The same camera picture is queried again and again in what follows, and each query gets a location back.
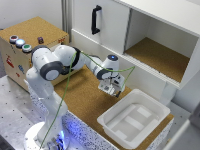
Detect purple block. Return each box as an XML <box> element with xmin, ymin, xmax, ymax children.
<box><xmin>37</xmin><ymin>36</ymin><xmax>45</xmax><ymax>45</ymax></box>

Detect green cable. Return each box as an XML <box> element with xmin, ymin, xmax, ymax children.
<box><xmin>38</xmin><ymin>50</ymin><xmax>137</xmax><ymax>150</ymax></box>

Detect green button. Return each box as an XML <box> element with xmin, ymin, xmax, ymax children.
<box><xmin>21</xmin><ymin>43</ymin><xmax>33</xmax><ymax>54</ymax></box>

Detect wooden drawer box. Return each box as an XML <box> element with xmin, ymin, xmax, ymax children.
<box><xmin>0</xmin><ymin>16</ymin><xmax>71</xmax><ymax>92</ymax></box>

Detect blue button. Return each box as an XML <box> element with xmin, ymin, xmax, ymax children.
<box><xmin>15</xmin><ymin>38</ymin><xmax>26</xmax><ymax>48</ymax></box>

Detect black door handle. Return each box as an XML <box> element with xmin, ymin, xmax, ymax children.
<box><xmin>90</xmin><ymin>4</ymin><xmax>103</xmax><ymax>36</ymax></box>

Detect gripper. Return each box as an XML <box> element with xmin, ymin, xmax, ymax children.
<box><xmin>98</xmin><ymin>73</ymin><xmax>125</xmax><ymax>96</ymax></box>

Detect red button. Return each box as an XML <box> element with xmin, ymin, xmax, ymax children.
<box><xmin>8</xmin><ymin>34</ymin><xmax>19</xmax><ymax>44</ymax></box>

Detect white cabinet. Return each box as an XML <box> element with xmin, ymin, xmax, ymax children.
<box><xmin>69</xmin><ymin>0</ymin><xmax>200</xmax><ymax>108</ymax></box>

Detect white sliding door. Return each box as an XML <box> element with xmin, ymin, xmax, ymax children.
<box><xmin>72</xmin><ymin>0</ymin><xmax>131</xmax><ymax>47</ymax></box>

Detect white plastic box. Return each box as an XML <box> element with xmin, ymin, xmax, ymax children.
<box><xmin>96</xmin><ymin>88</ymin><xmax>172</xmax><ymax>150</ymax></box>

